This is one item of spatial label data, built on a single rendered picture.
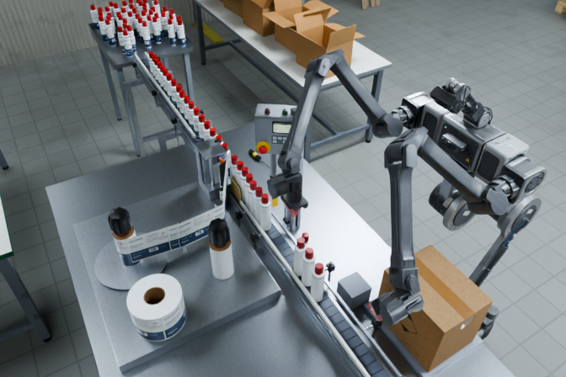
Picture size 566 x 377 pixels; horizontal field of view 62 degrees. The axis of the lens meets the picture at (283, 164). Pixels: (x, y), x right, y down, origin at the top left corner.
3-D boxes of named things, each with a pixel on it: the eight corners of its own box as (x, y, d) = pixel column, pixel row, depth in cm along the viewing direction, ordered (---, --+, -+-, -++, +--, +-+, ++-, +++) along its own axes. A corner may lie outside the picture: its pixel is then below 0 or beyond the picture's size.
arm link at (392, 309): (416, 273, 138) (397, 269, 145) (386, 290, 133) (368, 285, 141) (429, 311, 138) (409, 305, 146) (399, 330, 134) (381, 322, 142)
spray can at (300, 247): (291, 270, 203) (291, 238, 190) (301, 265, 205) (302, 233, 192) (297, 278, 200) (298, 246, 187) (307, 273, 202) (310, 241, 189)
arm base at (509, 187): (515, 204, 163) (528, 177, 155) (500, 212, 160) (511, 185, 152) (495, 188, 169) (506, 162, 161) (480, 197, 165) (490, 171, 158)
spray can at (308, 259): (298, 280, 199) (300, 248, 186) (309, 275, 201) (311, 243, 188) (305, 289, 196) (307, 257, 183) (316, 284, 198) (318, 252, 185)
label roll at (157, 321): (192, 299, 192) (188, 276, 182) (178, 344, 176) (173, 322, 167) (144, 293, 193) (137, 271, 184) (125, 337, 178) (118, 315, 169)
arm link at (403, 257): (419, 144, 140) (396, 147, 150) (403, 143, 138) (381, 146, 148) (423, 291, 137) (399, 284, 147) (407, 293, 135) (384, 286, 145)
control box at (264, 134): (258, 140, 207) (257, 103, 195) (296, 142, 206) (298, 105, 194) (255, 154, 199) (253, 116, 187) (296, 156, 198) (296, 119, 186)
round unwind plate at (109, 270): (87, 250, 210) (86, 248, 209) (155, 225, 222) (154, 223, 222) (104, 302, 190) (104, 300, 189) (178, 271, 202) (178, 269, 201)
